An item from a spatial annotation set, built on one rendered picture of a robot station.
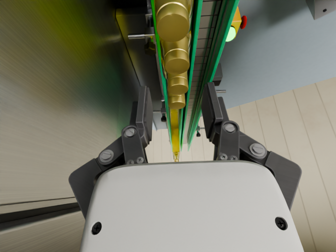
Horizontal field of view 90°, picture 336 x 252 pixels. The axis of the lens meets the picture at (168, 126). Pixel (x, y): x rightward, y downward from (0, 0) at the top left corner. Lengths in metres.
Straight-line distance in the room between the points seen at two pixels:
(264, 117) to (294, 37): 1.76
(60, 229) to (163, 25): 0.23
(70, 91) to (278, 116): 2.49
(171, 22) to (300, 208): 2.40
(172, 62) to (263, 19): 0.61
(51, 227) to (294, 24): 0.90
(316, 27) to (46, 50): 0.90
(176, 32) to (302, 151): 2.35
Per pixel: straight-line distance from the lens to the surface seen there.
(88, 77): 0.26
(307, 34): 0.96
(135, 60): 0.66
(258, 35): 0.85
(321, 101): 2.62
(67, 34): 0.24
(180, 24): 0.19
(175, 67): 0.24
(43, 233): 0.21
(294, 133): 2.52
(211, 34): 0.60
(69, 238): 0.25
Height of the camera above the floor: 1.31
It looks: 20 degrees down
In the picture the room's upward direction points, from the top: 178 degrees clockwise
